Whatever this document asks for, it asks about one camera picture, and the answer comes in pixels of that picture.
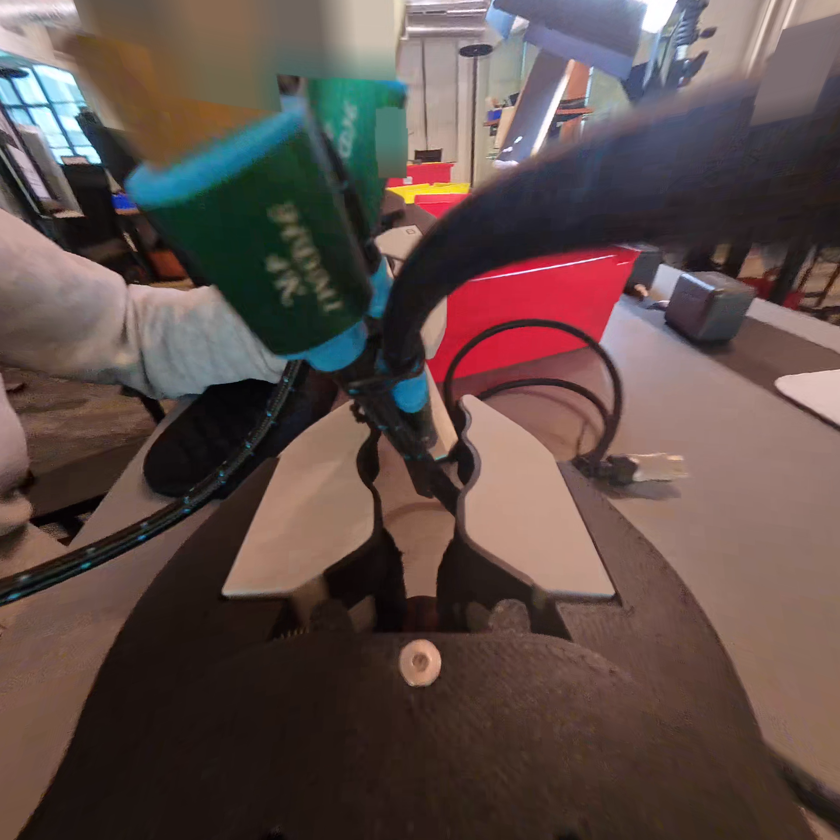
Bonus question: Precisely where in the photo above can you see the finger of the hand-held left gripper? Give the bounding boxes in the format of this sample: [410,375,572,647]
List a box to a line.
[375,225,439,277]
[423,305,460,462]

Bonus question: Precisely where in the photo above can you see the black floor lamp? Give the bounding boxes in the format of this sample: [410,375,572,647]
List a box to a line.
[458,42,494,166]

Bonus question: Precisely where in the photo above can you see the black padded chair armrest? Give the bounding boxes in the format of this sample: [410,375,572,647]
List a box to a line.
[143,377,317,498]

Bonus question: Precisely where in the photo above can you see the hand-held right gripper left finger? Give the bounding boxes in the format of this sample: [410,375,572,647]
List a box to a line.
[222,400,385,613]

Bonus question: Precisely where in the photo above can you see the black braided hdmi cable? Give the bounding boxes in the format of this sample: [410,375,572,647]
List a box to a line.
[0,79,409,606]
[125,72,840,516]

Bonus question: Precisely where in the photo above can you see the led light panel on stand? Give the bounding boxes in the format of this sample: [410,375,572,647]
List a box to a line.
[486,0,678,81]

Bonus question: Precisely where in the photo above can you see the yellow plastic bin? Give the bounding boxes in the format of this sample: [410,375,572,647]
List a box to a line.
[387,182,471,204]

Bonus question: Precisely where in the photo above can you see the person's left forearm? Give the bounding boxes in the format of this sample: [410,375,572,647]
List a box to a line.
[0,210,291,403]

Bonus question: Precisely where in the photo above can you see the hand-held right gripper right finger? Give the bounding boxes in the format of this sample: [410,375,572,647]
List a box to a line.
[456,395,622,602]

